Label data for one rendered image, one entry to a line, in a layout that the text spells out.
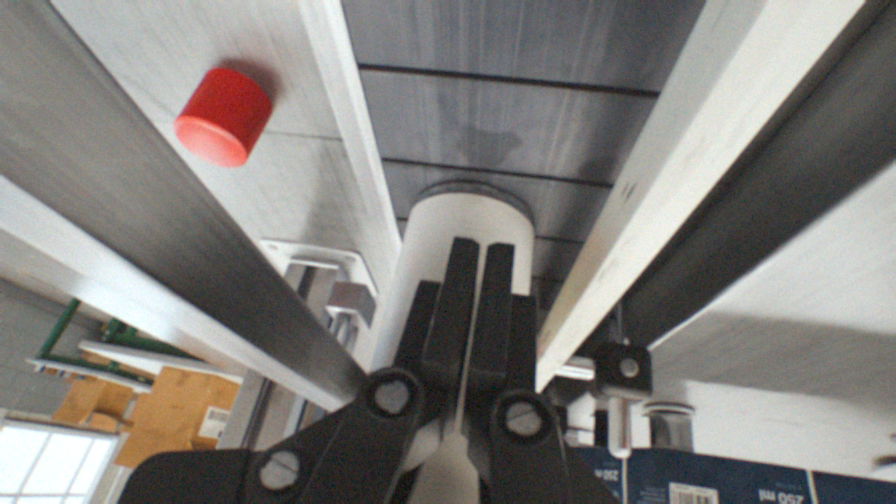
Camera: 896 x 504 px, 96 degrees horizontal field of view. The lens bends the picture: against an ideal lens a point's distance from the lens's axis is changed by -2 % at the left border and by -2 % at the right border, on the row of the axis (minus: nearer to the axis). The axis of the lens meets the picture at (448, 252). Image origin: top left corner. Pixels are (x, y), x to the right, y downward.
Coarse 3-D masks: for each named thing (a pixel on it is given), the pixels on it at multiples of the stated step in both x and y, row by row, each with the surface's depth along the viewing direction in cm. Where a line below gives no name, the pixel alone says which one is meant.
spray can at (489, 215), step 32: (448, 192) 15; (480, 192) 15; (416, 224) 15; (448, 224) 14; (480, 224) 14; (512, 224) 15; (416, 256) 14; (448, 256) 14; (480, 256) 14; (512, 288) 14; (384, 320) 14; (384, 352) 13; (448, 448) 11; (448, 480) 11
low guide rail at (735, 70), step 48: (720, 0) 7; (768, 0) 5; (816, 0) 5; (864, 0) 5; (720, 48) 6; (768, 48) 6; (816, 48) 6; (672, 96) 8; (720, 96) 7; (768, 96) 6; (672, 144) 8; (720, 144) 7; (624, 192) 11; (672, 192) 9; (624, 240) 11; (576, 288) 15; (624, 288) 13; (576, 336) 17
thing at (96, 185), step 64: (0, 0) 3; (0, 64) 3; (64, 64) 3; (0, 128) 3; (64, 128) 3; (128, 128) 4; (0, 192) 3; (64, 192) 3; (128, 192) 4; (192, 192) 5; (64, 256) 4; (128, 256) 4; (192, 256) 5; (256, 256) 7; (192, 320) 6; (256, 320) 7; (320, 320) 10; (320, 384) 10
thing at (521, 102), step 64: (384, 0) 10; (448, 0) 10; (512, 0) 9; (576, 0) 9; (640, 0) 9; (704, 0) 9; (384, 64) 11; (448, 64) 11; (512, 64) 11; (576, 64) 10; (640, 64) 10; (384, 128) 14; (448, 128) 13; (512, 128) 13; (576, 128) 12; (640, 128) 12; (512, 192) 15; (576, 192) 15; (576, 256) 18
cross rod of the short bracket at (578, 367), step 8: (568, 360) 24; (576, 360) 24; (584, 360) 24; (592, 360) 24; (560, 368) 24; (568, 368) 24; (576, 368) 24; (584, 368) 24; (592, 368) 24; (576, 376) 24; (584, 376) 24; (592, 376) 24
